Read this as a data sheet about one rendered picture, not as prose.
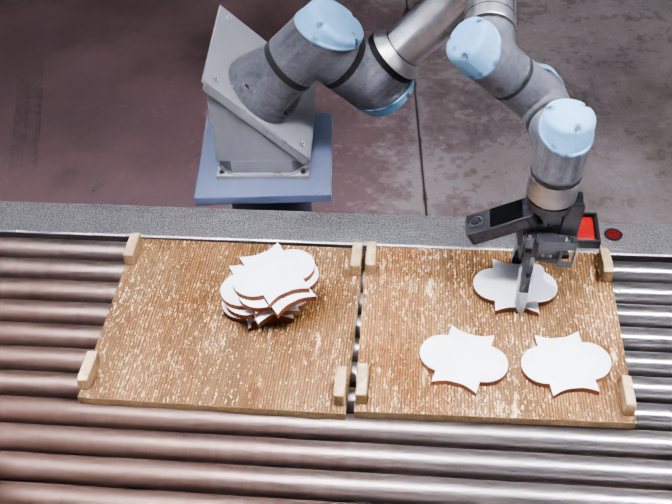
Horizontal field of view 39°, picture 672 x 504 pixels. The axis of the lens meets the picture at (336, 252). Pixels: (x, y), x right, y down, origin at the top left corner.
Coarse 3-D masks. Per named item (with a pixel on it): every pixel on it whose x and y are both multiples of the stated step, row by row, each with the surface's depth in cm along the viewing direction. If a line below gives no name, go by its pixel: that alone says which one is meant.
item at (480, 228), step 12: (504, 204) 147; (516, 204) 146; (468, 216) 150; (480, 216) 148; (492, 216) 147; (504, 216) 146; (516, 216) 144; (528, 216) 143; (468, 228) 148; (480, 228) 146; (492, 228) 145; (504, 228) 145; (516, 228) 145; (528, 228) 145; (480, 240) 147
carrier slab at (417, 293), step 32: (384, 256) 164; (416, 256) 164; (448, 256) 164; (480, 256) 164; (576, 256) 163; (384, 288) 159; (416, 288) 159; (448, 288) 159; (576, 288) 158; (608, 288) 157; (384, 320) 154; (416, 320) 154; (448, 320) 154; (480, 320) 153; (512, 320) 153; (544, 320) 153; (576, 320) 153; (608, 320) 152; (384, 352) 149; (416, 352) 149; (512, 352) 148; (608, 352) 148; (384, 384) 145; (416, 384) 145; (512, 384) 144; (608, 384) 143; (384, 416) 142; (416, 416) 141; (448, 416) 141; (480, 416) 140; (512, 416) 140; (544, 416) 140; (576, 416) 140; (608, 416) 139
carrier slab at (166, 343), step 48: (144, 240) 170; (144, 288) 161; (192, 288) 161; (336, 288) 160; (144, 336) 154; (192, 336) 153; (240, 336) 153; (288, 336) 153; (336, 336) 152; (96, 384) 147; (144, 384) 147; (192, 384) 146; (240, 384) 146; (288, 384) 146
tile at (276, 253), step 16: (256, 256) 154; (272, 256) 154; (288, 256) 154; (304, 256) 154; (240, 272) 152; (256, 272) 152; (272, 272) 152; (288, 272) 151; (304, 272) 151; (240, 288) 149; (256, 288) 149; (272, 288) 149; (288, 288) 149; (304, 288) 149; (272, 304) 148
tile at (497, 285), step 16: (480, 272) 159; (496, 272) 159; (512, 272) 159; (544, 272) 159; (480, 288) 156; (496, 288) 156; (512, 288) 156; (496, 304) 154; (512, 304) 154; (528, 304) 154; (544, 304) 155
